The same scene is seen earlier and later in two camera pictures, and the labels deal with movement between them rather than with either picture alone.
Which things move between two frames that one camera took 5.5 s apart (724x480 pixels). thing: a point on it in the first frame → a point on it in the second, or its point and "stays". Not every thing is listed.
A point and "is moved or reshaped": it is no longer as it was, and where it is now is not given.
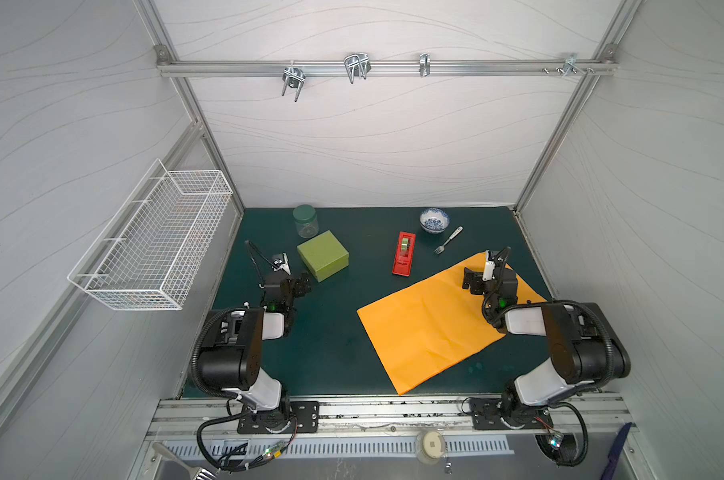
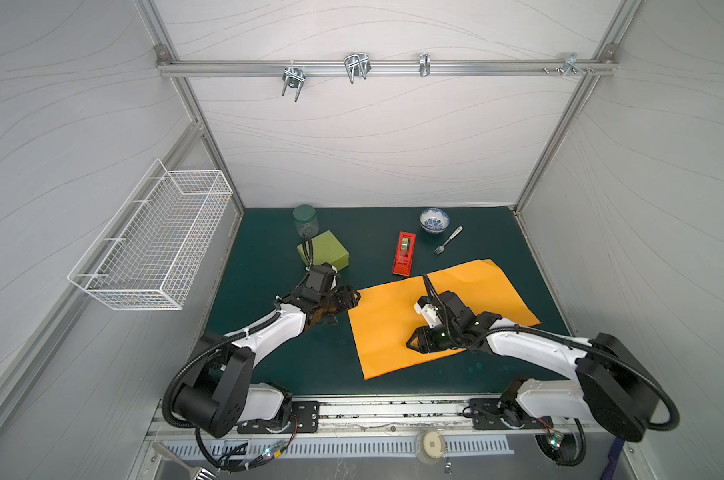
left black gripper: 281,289 → 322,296
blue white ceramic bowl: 434,220 stays
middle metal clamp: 357,65 stays
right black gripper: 475,280 → 431,339
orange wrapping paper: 423,331 is moved or reshaped
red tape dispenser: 404,254 stays
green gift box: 323,255 stays
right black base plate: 488,413 stays
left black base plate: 293,417 stays
